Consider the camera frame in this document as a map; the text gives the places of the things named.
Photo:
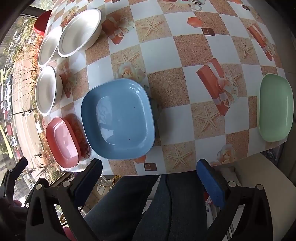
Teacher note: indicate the cream upholstered chair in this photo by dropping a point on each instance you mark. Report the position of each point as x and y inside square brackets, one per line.
[259, 169]

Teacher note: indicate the red plastic stool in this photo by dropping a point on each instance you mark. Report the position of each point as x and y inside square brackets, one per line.
[41, 23]

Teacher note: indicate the blue square plate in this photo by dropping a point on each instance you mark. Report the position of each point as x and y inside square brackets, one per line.
[118, 120]

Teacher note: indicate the large white bowl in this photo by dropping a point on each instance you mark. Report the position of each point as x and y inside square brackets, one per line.
[79, 32]

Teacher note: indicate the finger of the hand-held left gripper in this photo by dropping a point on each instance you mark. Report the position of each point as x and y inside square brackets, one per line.
[20, 165]

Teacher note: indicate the person's blue jeans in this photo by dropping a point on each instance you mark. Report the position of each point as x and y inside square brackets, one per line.
[129, 208]

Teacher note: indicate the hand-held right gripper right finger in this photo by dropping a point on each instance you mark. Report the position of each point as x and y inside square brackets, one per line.
[211, 183]

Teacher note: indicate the clear glass cup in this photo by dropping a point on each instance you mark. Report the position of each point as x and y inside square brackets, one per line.
[197, 4]

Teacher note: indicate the green oval dish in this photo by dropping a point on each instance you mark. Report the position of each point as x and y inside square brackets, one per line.
[275, 109]

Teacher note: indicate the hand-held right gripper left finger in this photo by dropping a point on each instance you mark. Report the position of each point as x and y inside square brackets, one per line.
[87, 179]

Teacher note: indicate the small white bowl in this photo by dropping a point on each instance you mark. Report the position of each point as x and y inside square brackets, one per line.
[47, 90]
[48, 46]

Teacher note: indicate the pink oval dish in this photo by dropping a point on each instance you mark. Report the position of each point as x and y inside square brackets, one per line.
[63, 141]

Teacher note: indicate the round patterned table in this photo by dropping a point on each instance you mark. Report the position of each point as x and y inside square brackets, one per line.
[196, 51]

